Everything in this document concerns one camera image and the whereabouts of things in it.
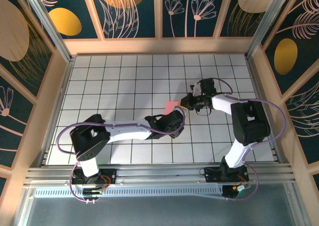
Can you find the pink paper sheet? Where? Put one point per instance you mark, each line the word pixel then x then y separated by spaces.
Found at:
pixel 172 105

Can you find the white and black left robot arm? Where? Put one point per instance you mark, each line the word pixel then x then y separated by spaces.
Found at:
pixel 127 131

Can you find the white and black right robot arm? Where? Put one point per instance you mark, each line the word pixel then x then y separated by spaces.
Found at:
pixel 224 102

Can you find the black controller board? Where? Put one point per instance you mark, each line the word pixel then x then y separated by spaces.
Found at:
pixel 230 192
pixel 92 191

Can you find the long aluminium mounting rail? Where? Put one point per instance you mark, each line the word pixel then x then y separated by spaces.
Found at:
pixel 159 173

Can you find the aluminium side rail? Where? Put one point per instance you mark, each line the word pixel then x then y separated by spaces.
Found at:
pixel 259 86
pixel 64 79

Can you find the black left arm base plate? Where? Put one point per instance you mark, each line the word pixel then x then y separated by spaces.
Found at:
pixel 109 173

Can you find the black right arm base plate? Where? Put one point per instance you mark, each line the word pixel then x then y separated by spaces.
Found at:
pixel 211 175

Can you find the flower outlines wall panel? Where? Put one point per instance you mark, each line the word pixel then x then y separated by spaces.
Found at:
pixel 189 24

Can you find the yellow oval fern wall panel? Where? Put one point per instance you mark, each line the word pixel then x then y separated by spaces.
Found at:
pixel 285 56

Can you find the aluminium corner post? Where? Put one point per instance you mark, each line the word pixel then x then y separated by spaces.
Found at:
pixel 265 24
pixel 48 27

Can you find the leaf outlines wall panel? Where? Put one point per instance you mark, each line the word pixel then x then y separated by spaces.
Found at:
pixel 306 116

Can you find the yellow ovals wall panel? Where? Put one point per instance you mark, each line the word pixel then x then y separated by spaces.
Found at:
pixel 64 22

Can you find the single flower wall panel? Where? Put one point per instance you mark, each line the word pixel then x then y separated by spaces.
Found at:
pixel 10 126

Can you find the large beige disc wall panel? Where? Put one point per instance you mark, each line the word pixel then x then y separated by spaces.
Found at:
pixel 12 32

